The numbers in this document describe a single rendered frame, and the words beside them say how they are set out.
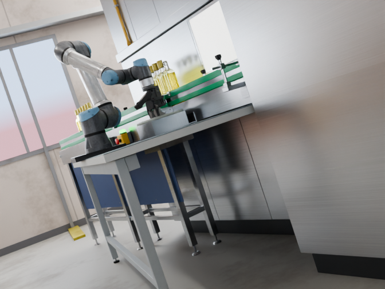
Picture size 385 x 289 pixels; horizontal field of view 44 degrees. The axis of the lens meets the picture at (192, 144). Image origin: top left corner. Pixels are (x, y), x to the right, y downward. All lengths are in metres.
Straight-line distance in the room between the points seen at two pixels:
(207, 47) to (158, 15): 0.50
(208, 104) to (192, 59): 0.42
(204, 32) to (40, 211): 3.72
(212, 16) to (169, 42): 0.44
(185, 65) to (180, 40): 0.15
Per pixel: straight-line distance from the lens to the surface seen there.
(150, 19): 3.12
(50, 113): 5.85
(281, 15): 1.78
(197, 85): 2.52
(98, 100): 2.71
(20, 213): 5.84
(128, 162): 1.88
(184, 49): 2.83
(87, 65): 2.56
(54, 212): 5.84
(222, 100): 2.36
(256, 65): 1.90
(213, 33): 2.60
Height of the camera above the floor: 0.76
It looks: 3 degrees down
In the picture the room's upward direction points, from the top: 18 degrees counter-clockwise
